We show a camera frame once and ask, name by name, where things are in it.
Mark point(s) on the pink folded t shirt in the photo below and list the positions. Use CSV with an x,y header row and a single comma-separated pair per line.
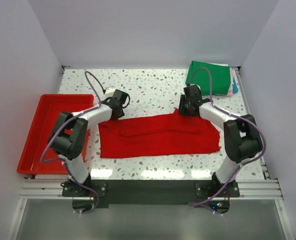
x,y
232,74

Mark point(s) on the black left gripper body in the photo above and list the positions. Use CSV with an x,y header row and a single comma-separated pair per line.
x,y
121,114

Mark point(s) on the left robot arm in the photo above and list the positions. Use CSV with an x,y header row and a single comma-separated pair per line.
x,y
68,137

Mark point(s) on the green folded t shirt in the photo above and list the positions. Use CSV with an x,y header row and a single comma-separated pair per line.
x,y
220,75

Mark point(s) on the red plastic tray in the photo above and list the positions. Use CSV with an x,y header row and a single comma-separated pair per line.
x,y
47,112

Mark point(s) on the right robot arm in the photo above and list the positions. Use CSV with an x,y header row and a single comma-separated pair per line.
x,y
242,140

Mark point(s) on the aluminium frame rail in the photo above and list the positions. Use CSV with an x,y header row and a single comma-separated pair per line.
x,y
240,190

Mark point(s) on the teal folded t shirt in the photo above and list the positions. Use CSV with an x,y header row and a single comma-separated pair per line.
x,y
234,86

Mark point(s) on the red t shirt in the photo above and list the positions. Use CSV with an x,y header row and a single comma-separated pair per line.
x,y
159,135

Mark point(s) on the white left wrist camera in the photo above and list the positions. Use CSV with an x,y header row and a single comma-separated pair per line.
x,y
110,91

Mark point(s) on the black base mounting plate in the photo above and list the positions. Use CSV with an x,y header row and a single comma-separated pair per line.
x,y
141,192

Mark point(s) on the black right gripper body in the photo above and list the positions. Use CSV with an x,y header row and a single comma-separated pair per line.
x,y
183,108

